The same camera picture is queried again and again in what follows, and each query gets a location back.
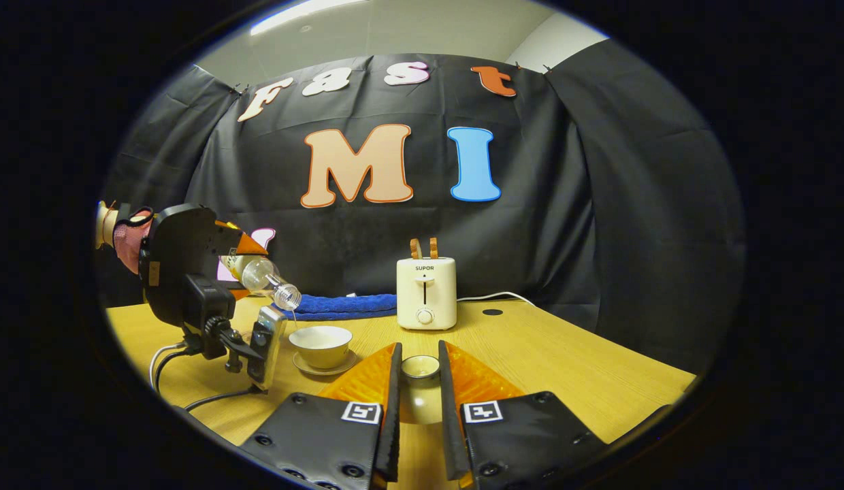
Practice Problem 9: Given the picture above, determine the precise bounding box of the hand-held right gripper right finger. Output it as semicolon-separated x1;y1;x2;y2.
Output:
438;340;610;490

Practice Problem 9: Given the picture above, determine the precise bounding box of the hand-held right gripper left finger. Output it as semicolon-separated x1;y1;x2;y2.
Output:
240;342;404;490

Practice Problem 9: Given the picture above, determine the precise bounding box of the clear water bottle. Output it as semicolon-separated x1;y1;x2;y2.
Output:
221;255;302;312

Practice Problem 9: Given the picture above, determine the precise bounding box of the cream teacup lid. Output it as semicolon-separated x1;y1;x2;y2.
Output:
399;354;443;426

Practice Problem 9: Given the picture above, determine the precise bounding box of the cream teacup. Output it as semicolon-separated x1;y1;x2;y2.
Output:
289;325;353;370

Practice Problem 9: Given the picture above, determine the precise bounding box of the cream saucer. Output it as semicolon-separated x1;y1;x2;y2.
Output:
293;349;359;376

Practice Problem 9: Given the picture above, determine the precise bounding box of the blue towel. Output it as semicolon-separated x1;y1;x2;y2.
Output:
276;293;398;322

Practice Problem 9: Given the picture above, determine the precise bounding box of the cream toaster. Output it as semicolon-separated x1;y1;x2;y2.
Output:
396;257;458;331

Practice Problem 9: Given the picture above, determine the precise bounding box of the black backdrop cloth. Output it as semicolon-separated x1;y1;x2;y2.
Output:
99;39;746;372

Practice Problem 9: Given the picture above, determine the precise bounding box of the black cable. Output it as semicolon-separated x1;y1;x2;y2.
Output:
155;348;261;413

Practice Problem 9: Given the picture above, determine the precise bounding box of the white toaster cable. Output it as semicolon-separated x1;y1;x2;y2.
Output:
456;291;536;308

